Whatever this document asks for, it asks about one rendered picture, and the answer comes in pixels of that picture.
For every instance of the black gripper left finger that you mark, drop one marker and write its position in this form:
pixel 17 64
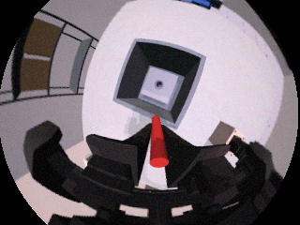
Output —
pixel 132 150

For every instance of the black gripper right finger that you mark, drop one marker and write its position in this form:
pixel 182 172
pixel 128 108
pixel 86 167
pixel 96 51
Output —
pixel 183 155

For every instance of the red peg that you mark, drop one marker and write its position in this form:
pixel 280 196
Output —
pixel 158 155

